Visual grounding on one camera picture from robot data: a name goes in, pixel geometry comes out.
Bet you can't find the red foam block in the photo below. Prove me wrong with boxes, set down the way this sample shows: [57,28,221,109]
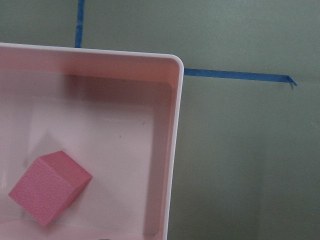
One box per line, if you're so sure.
[8,150,93,227]

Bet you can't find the pink plastic bin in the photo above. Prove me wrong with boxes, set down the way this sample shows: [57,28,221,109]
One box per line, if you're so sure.
[0,43,184,240]

